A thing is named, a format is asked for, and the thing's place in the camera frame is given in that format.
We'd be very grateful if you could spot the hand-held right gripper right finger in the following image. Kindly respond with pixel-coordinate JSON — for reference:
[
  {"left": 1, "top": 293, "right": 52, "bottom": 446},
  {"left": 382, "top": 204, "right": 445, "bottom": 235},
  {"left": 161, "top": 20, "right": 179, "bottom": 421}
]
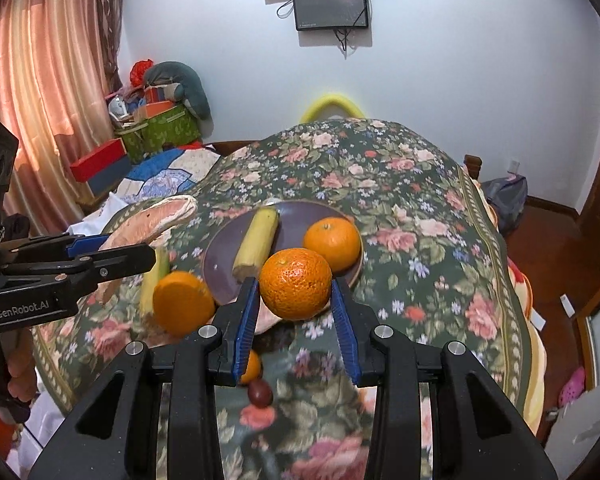
[{"left": 330, "top": 277, "right": 561, "bottom": 480}]

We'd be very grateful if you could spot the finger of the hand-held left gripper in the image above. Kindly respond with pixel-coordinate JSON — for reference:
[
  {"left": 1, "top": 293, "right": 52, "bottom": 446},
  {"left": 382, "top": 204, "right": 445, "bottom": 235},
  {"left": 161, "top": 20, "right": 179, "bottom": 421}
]
[
  {"left": 17, "top": 232, "right": 113, "bottom": 261},
  {"left": 2, "top": 242, "right": 158, "bottom": 307}
]

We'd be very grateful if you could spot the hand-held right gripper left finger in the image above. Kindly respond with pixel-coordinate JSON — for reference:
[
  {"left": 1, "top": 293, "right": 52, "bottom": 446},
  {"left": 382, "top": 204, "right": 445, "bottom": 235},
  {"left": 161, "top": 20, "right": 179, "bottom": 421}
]
[{"left": 27, "top": 276, "right": 261, "bottom": 480}]

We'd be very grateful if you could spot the yellow banana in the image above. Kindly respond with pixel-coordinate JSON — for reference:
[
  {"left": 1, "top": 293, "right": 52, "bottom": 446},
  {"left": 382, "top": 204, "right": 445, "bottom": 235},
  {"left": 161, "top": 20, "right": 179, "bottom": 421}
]
[
  {"left": 232, "top": 208, "right": 280, "bottom": 282},
  {"left": 139, "top": 246, "right": 172, "bottom": 317}
]

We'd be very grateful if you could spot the large orange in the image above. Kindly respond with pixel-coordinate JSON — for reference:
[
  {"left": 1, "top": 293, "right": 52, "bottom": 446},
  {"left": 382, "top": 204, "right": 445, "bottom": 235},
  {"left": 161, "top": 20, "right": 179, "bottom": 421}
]
[
  {"left": 258, "top": 248, "right": 334, "bottom": 321},
  {"left": 152, "top": 270, "right": 216, "bottom": 337},
  {"left": 303, "top": 217, "right": 362, "bottom": 274}
]

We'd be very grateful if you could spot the purple round plate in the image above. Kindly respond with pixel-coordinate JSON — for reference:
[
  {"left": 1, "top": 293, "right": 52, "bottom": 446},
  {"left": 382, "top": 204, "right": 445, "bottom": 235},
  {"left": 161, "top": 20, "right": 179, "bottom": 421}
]
[{"left": 202, "top": 200, "right": 365, "bottom": 307}]

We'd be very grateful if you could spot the person's left hand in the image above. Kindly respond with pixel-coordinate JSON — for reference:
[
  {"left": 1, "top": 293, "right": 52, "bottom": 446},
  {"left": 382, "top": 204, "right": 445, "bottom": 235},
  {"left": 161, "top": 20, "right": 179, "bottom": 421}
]
[{"left": 6, "top": 341, "right": 39, "bottom": 400}]

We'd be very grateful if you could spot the small orange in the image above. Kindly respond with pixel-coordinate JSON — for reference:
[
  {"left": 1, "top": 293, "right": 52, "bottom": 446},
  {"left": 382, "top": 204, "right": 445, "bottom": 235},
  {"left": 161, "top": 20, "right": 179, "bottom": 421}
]
[{"left": 240, "top": 349, "right": 263, "bottom": 385}]

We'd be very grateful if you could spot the dark red plum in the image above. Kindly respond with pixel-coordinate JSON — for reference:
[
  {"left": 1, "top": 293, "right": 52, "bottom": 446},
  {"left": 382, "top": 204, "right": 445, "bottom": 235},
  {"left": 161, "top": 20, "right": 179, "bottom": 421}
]
[{"left": 248, "top": 379, "right": 273, "bottom": 407}]

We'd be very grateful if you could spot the red and grey box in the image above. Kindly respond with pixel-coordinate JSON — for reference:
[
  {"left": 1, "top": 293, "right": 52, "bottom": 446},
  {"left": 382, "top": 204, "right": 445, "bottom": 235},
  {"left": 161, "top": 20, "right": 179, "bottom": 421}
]
[{"left": 70, "top": 138, "right": 132, "bottom": 197}]

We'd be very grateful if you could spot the blue and white quilt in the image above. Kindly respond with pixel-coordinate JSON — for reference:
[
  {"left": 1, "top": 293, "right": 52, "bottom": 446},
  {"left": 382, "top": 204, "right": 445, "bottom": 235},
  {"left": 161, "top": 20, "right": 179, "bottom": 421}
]
[{"left": 114, "top": 146, "right": 222, "bottom": 204}]

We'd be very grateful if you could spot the green floral blanket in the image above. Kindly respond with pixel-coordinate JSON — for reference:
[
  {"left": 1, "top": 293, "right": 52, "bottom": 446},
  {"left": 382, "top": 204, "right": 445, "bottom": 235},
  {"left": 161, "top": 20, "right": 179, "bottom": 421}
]
[{"left": 32, "top": 117, "right": 548, "bottom": 480}]

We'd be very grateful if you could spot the pink curtain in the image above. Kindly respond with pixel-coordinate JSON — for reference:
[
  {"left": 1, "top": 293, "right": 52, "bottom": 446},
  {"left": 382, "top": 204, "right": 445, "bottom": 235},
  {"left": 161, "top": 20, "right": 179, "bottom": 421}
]
[{"left": 0, "top": 0, "right": 131, "bottom": 236}]

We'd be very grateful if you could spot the grey plush dolphin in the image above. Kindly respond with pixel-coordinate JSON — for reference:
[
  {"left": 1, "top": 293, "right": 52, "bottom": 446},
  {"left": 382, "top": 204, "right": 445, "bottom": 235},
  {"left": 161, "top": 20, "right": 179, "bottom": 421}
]
[{"left": 144, "top": 61, "right": 212, "bottom": 122}]

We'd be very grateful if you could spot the grey bag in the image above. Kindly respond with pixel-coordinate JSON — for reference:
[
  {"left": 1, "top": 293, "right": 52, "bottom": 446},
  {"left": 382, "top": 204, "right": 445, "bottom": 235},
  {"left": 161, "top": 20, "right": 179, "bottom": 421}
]
[{"left": 480, "top": 174, "right": 529, "bottom": 236}]

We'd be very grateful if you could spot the pink slipper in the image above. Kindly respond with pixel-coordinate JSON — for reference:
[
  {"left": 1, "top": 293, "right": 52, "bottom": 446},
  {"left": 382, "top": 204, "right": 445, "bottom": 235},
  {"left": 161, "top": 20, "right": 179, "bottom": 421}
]
[{"left": 558, "top": 366, "right": 587, "bottom": 408}]

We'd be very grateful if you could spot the small black wall monitor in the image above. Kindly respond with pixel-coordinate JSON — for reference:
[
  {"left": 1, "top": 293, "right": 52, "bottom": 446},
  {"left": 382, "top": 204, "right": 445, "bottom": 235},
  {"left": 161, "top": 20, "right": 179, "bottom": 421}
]
[{"left": 291, "top": 0, "right": 370, "bottom": 32}]

